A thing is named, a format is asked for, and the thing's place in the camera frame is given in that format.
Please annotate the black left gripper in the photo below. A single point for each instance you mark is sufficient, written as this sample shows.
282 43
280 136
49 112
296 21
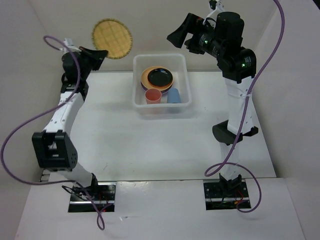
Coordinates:
97 56

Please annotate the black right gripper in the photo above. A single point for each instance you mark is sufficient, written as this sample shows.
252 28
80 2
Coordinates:
193 24

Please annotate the round bamboo mat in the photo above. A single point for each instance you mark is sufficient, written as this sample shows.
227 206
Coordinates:
113 36

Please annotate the beige plastic plate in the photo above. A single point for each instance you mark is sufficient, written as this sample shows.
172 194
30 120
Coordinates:
146 83

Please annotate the black round plate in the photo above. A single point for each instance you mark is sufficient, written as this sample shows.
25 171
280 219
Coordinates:
160 77

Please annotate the pink plastic cup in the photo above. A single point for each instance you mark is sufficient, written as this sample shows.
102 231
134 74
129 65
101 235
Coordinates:
153 96

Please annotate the blue plastic cup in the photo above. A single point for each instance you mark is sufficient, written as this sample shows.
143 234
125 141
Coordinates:
173 96

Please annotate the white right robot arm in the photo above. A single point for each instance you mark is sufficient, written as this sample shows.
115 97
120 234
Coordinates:
238 65

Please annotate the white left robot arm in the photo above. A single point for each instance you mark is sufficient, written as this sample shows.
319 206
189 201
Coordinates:
53 146

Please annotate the translucent white plastic bin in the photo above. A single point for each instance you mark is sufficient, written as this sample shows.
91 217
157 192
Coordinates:
176 64

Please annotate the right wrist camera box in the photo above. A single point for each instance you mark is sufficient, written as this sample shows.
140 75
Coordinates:
215 7

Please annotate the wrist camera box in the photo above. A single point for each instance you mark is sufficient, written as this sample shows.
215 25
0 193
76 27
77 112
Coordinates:
69 44
215 7

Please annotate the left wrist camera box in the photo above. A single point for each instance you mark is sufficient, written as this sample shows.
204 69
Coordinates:
69 44

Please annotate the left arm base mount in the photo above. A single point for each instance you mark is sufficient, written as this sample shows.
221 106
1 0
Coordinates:
104 198

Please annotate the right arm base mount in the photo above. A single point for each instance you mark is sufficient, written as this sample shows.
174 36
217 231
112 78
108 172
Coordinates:
215 199

